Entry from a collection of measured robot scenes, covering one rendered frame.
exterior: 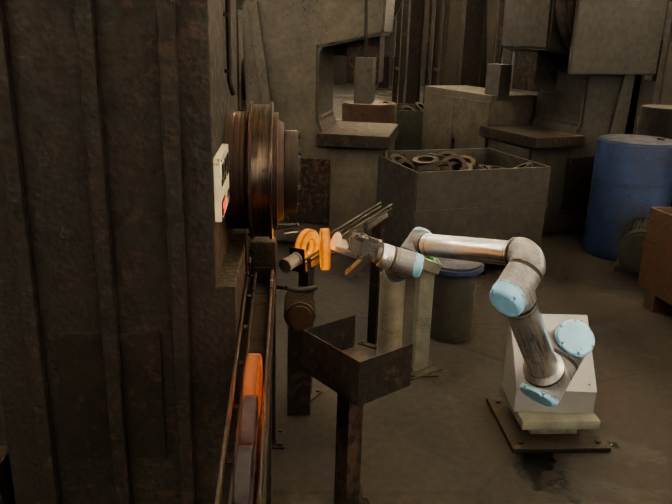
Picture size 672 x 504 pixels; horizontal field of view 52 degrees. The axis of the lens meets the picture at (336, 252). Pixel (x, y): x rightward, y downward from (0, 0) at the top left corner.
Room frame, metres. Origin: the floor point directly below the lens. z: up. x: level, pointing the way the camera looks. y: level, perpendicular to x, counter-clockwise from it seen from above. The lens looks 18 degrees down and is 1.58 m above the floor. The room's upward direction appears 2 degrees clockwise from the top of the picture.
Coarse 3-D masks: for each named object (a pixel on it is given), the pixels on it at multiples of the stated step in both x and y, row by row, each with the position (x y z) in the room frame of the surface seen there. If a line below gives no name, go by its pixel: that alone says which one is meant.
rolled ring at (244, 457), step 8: (240, 448) 1.26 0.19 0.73; (248, 448) 1.26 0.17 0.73; (240, 456) 1.23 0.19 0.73; (248, 456) 1.23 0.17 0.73; (240, 464) 1.21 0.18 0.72; (248, 464) 1.21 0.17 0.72; (240, 472) 1.19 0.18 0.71; (248, 472) 1.19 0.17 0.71; (240, 480) 1.18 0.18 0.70; (248, 480) 1.18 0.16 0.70; (240, 488) 1.17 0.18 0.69; (248, 488) 1.17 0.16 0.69; (240, 496) 1.16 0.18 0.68; (248, 496) 1.16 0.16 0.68
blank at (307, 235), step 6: (300, 234) 2.74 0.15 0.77; (306, 234) 2.74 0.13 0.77; (312, 234) 2.77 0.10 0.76; (318, 234) 2.82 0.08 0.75; (300, 240) 2.72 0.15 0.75; (306, 240) 2.74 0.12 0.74; (312, 240) 2.78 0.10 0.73; (318, 240) 2.82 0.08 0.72; (300, 246) 2.70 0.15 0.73; (306, 246) 2.74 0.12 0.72; (312, 246) 2.80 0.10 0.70; (318, 246) 2.82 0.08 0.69; (306, 252) 2.74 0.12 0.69; (312, 252) 2.78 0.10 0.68
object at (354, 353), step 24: (312, 336) 1.85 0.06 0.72; (336, 336) 1.96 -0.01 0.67; (312, 360) 1.85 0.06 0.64; (336, 360) 1.76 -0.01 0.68; (360, 360) 1.93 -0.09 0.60; (384, 360) 1.74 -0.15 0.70; (408, 360) 1.80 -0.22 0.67; (336, 384) 1.76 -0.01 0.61; (360, 384) 1.69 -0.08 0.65; (384, 384) 1.75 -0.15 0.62; (408, 384) 1.81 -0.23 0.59; (360, 408) 1.86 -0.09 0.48; (336, 432) 1.87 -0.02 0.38; (360, 432) 1.86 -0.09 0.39; (336, 456) 1.87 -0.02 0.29; (360, 456) 1.86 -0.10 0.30; (336, 480) 1.86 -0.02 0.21
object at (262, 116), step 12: (264, 108) 2.27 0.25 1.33; (252, 120) 2.20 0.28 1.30; (264, 120) 2.20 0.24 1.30; (252, 132) 2.16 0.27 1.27; (264, 132) 2.16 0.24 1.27; (252, 144) 2.13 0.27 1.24; (264, 144) 2.14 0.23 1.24; (252, 156) 2.11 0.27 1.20; (264, 156) 2.12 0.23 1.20; (252, 168) 2.10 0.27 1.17; (264, 168) 2.11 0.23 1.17; (252, 180) 2.10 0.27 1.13; (264, 180) 2.10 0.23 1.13; (252, 192) 2.10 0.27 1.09; (264, 192) 2.10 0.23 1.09; (252, 204) 2.11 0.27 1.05; (264, 204) 2.11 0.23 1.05; (252, 216) 2.13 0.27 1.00; (264, 216) 2.13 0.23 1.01; (252, 228) 2.17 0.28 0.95; (264, 228) 2.17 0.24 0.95
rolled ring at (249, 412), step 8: (248, 400) 1.42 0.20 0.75; (256, 400) 1.43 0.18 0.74; (248, 408) 1.39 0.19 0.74; (256, 408) 1.42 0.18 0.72; (248, 416) 1.37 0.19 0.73; (256, 416) 1.48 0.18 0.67; (240, 424) 1.36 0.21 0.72; (248, 424) 1.36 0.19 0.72; (256, 424) 1.48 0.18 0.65; (240, 432) 1.35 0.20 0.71; (248, 432) 1.34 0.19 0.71; (256, 432) 1.47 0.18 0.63; (240, 440) 1.34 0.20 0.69; (248, 440) 1.34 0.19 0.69; (256, 440) 1.46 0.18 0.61; (256, 448) 1.44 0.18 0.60; (256, 456) 1.42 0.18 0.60; (256, 464) 1.40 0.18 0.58
